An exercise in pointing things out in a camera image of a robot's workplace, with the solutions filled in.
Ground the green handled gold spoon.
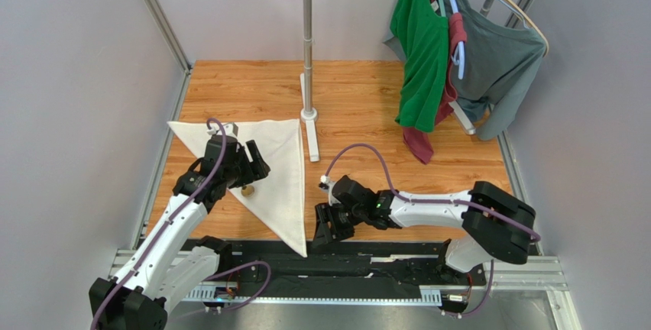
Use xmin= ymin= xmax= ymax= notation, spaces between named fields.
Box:
xmin=241 ymin=185 xmax=255 ymax=198

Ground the white cloth napkin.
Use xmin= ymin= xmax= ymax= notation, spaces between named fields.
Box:
xmin=164 ymin=119 xmax=307 ymax=257

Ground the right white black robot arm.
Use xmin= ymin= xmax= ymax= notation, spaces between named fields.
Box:
xmin=310 ymin=176 xmax=540 ymax=273

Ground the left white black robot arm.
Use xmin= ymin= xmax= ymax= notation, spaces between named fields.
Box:
xmin=89 ymin=134 xmax=270 ymax=329

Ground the white clothes rack stand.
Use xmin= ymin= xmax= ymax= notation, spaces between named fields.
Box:
xmin=300 ymin=0 xmax=320 ymax=163

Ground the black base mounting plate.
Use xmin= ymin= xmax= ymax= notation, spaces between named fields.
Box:
xmin=226 ymin=240 xmax=488 ymax=299

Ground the maroon shirt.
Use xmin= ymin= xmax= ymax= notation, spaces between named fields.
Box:
xmin=403 ymin=0 xmax=468 ymax=165

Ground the light blue clothes hanger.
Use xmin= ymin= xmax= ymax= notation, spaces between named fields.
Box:
xmin=438 ymin=0 xmax=467 ymax=83

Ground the green shirt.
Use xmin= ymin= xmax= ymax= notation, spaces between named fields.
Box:
xmin=389 ymin=0 xmax=449 ymax=133

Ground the grey-blue shirt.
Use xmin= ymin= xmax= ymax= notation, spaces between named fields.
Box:
xmin=384 ymin=0 xmax=545 ymax=141

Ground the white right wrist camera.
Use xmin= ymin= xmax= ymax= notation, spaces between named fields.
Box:
xmin=319 ymin=175 xmax=338 ymax=205

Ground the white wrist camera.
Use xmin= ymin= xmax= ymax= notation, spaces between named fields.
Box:
xmin=207 ymin=122 xmax=238 ymax=138
xmin=319 ymin=175 xmax=338 ymax=205

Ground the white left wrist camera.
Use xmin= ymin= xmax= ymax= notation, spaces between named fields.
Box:
xmin=207 ymin=122 xmax=238 ymax=138

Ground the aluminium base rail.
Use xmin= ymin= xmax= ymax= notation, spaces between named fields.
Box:
xmin=91 ymin=248 xmax=581 ymax=330

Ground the aluminium frame post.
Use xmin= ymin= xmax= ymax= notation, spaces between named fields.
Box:
xmin=144 ymin=0 xmax=193 ymax=74

